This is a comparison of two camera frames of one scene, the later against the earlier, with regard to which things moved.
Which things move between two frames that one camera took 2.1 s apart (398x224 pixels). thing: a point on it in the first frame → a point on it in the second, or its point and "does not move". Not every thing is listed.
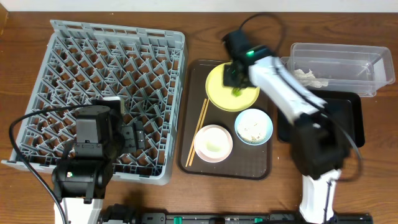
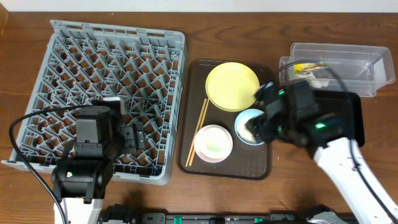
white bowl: x=213 y=143 does not move
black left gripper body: x=134 y=137 does not move
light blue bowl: x=254 y=127 does not move
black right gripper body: x=232 y=79 → x=262 y=125
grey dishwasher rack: x=81 y=62 does not move
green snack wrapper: x=236 y=92 → x=300 y=68
